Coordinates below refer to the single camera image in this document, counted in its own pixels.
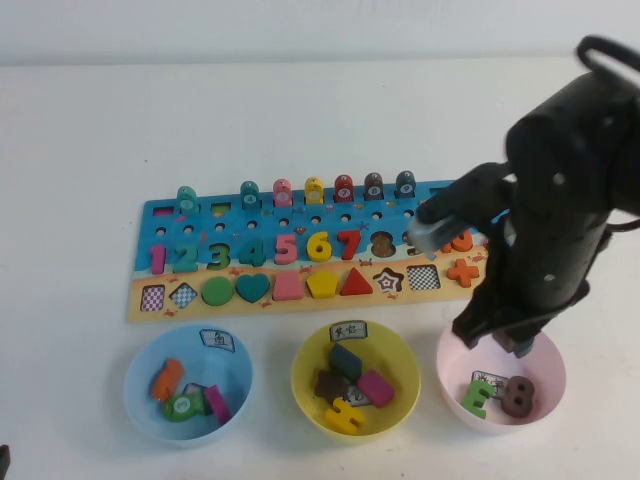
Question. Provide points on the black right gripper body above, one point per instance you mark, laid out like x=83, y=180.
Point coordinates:
x=545, y=270

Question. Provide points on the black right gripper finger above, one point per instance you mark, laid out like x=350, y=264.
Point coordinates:
x=526, y=345
x=477, y=320

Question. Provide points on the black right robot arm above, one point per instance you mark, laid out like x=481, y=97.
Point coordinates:
x=575, y=140

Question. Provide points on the paper label inside pink bowl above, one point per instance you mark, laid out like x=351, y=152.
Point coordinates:
x=487, y=377

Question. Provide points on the pink plastic bowl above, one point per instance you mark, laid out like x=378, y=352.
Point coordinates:
x=455, y=370

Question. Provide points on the green E-shaped piece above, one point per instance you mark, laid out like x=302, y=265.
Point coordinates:
x=470, y=400

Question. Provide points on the yellow plastic bowl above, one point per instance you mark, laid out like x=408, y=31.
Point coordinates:
x=400, y=395

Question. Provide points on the magenta rectangle piece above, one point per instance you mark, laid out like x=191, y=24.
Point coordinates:
x=376, y=387

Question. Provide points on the red triangle piece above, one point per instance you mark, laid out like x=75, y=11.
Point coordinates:
x=356, y=286

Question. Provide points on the paper label inside yellow bowl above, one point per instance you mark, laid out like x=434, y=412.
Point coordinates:
x=359, y=397

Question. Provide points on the dark grey fish piece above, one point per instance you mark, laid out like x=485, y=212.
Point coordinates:
x=405, y=184

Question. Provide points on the yellow pentagon piece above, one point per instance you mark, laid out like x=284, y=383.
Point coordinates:
x=321, y=285

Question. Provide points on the yellow equals sign piece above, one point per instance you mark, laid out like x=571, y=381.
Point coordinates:
x=345, y=412

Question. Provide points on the brown star piece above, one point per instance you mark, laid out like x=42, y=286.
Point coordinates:
x=330, y=386

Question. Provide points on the brown fish piece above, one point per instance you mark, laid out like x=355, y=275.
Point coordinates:
x=374, y=186

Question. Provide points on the red fish piece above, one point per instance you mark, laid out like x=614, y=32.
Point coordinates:
x=344, y=188

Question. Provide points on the pink trapezoid piece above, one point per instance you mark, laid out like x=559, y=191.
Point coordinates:
x=285, y=287

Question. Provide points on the yellow fish piece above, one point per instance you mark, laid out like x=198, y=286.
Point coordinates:
x=313, y=190

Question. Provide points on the teal heart piece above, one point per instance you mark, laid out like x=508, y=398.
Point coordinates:
x=252, y=287

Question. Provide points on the pink fish piece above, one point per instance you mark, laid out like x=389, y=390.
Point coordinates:
x=282, y=192

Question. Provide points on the fish label on bowl rim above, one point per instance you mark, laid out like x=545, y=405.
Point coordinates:
x=218, y=340

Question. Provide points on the dark teal fish piece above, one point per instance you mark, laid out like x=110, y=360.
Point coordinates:
x=250, y=194

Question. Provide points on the green circle piece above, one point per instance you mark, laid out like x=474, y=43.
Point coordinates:
x=217, y=291

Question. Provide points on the colourful wooden puzzle board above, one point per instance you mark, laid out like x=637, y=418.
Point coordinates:
x=230, y=230

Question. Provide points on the magenta fish piece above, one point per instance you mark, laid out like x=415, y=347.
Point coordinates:
x=217, y=404

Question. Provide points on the paper label inside blue bowl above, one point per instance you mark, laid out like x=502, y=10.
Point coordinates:
x=192, y=389

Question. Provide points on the green fish piece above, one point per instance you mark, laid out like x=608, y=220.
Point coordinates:
x=182, y=406

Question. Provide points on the light teal fish piece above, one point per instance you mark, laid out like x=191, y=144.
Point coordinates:
x=187, y=200

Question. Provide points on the orange fish piece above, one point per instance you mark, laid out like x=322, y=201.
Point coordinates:
x=167, y=380

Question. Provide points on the light blue plastic bowl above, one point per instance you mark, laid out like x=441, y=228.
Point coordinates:
x=150, y=420

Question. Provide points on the orange plus sign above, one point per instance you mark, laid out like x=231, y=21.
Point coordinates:
x=462, y=272

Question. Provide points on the brown number eight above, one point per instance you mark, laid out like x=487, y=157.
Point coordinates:
x=517, y=396

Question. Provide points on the orange number ten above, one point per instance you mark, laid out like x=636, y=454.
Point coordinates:
x=462, y=243

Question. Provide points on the paper label on yellow rim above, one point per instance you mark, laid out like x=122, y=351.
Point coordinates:
x=347, y=331

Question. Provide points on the dark teal diamond block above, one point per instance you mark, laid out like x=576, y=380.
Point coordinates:
x=345, y=361

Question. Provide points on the red number seven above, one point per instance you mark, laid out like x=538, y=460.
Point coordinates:
x=351, y=245

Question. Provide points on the yellow number six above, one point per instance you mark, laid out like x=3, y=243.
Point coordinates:
x=312, y=248

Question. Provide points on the pink number five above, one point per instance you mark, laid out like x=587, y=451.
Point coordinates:
x=285, y=249

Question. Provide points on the dark teal number four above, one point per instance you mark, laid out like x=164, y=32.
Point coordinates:
x=255, y=254

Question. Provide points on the green number three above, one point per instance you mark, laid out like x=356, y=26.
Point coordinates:
x=221, y=255

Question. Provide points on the teal number two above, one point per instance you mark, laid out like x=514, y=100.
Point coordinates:
x=186, y=262

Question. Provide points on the magenta number one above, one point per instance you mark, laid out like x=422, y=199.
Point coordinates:
x=157, y=259

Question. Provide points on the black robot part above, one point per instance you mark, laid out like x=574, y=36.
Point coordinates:
x=4, y=457

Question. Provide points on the silver wrist camera black mount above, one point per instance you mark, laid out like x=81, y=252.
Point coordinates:
x=435, y=232

